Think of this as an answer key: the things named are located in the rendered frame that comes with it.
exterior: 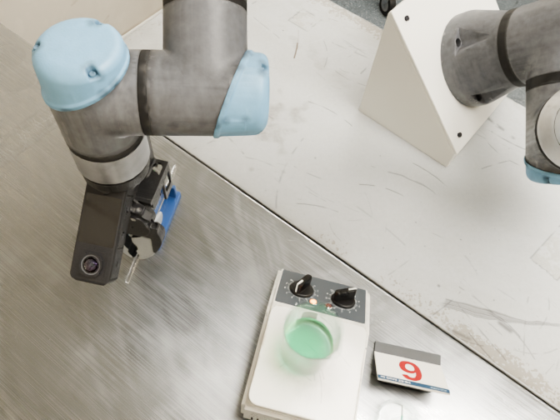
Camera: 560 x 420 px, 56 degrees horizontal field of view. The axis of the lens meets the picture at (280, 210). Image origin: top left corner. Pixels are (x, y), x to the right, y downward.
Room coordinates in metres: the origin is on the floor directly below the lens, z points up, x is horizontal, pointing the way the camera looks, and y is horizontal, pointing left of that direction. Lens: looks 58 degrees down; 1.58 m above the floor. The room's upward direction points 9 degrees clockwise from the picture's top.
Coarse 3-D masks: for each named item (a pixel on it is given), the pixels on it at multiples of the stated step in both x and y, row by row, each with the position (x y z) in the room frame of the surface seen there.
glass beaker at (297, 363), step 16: (304, 304) 0.21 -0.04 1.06; (320, 304) 0.21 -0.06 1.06; (288, 320) 0.20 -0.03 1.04; (320, 320) 0.21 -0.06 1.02; (336, 320) 0.20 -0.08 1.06; (336, 336) 0.19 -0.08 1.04; (288, 352) 0.16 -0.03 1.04; (336, 352) 0.16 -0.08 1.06; (288, 368) 0.16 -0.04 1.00; (304, 368) 0.15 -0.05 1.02; (320, 368) 0.16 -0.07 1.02
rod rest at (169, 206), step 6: (174, 186) 0.41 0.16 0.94; (174, 192) 0.41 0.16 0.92; (180, 192) 0.42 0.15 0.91; (168, 198) 0.41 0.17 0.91; (174, 198) 0.41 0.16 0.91; (162, 204) 0.39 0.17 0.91; (168, 204) 0.40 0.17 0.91; (174, 204) 0.40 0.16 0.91; (162, 210) 0.38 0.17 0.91; (168, 210) 0.39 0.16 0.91; (174, 210) 0.39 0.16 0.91; (162, 216) 0.37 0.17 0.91; (168, 216) 0.38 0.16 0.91; (162, 222) 0.36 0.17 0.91; (168, 222) 0.36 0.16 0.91
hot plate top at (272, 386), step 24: (264, 336) 0.19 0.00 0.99; (360, 336) 0.21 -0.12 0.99; (264, 360) 0.17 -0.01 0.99; (336, 360) 0.18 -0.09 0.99; (360, 360) 0.18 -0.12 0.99; (264, 384) 0.14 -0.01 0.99; (288, 384) 0.14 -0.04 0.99; (312, 384) 0.15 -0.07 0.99; (336, 384) 0.15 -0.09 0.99; (264, 408) 0.12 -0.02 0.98; (288, 408) 0.12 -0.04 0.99; (312, 408) 0.12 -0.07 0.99; (336, 408) 0.13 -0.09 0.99
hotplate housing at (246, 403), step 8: (280, 272) 0.30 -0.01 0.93; (272, 288) 0.27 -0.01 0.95; (272, 296) 0.26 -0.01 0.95; (368, 296) 0.29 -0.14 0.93; (272, 304) 0.24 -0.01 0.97; (280, 304) 0.24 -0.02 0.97; (368, 304) 0.27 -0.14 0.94; (368, 312) 0.26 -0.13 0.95; (264, 320) 0.22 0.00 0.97; (344, 320) 0.24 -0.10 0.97; (368, 320) 0.25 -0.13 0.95; (264, 328) 0.21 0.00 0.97; (368, 328) 0.23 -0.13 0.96; (256, 352) 0.18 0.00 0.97; (256, 360) 0.17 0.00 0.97; (248, 384) 0.14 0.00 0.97; (360, 384) 0.16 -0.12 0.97; (248, 400) 0.12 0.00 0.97; (248, 408) 0.12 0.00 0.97; (256, 408) 0.12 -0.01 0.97; (248, 416) 0.11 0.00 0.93; (256, 416) 0.11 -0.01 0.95; (264, 416) 0.11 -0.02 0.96; (272, 416) 0.11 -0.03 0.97; (280, 416) 0.11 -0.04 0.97; (288, 416) 0.11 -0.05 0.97
